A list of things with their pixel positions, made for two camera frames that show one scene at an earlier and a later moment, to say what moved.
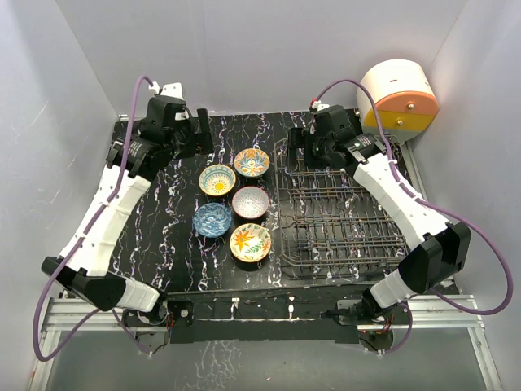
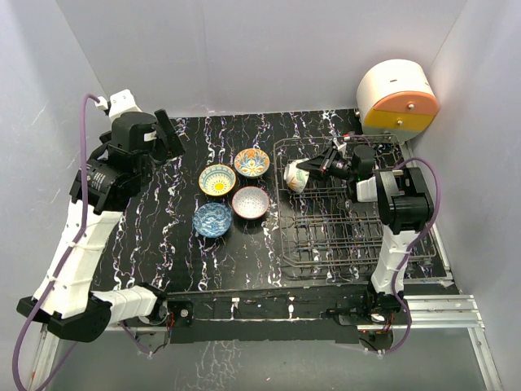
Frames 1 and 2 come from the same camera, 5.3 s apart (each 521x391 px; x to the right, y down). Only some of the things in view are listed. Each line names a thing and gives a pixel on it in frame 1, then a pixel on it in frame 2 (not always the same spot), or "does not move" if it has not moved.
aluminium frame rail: x=455 y=312 does not move
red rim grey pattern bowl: x=250 y=202 does not move
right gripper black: x=295 y=141 → x=321 y=162
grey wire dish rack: x=325 y=218 does not move
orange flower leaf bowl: x=250 y=242 → x=296 y=178
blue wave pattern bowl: x=212 y=219 does not move
